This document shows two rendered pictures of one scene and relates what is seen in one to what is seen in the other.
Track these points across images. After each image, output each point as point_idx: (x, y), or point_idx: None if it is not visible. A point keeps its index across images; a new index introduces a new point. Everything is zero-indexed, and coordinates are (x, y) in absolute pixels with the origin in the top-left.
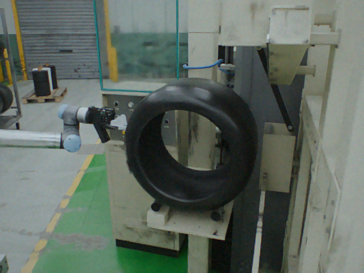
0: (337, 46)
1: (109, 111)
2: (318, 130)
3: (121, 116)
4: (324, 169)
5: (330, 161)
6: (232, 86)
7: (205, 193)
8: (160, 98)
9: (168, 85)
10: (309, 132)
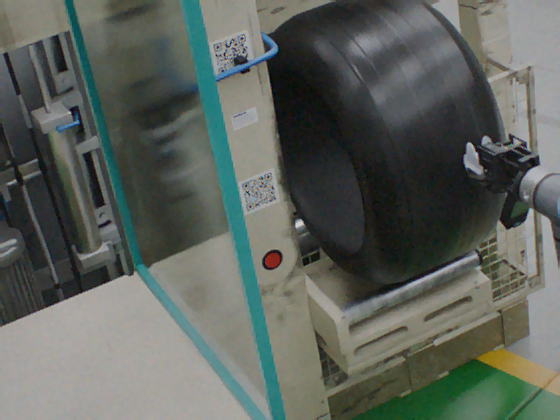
0: None
1: (498, 143)
2: None
3: (473, 149)
4: None
5: None
6: (50, 168)
7: (362, 237)
8: (450, 23)
9: (414, 14)
10: (274, 12)
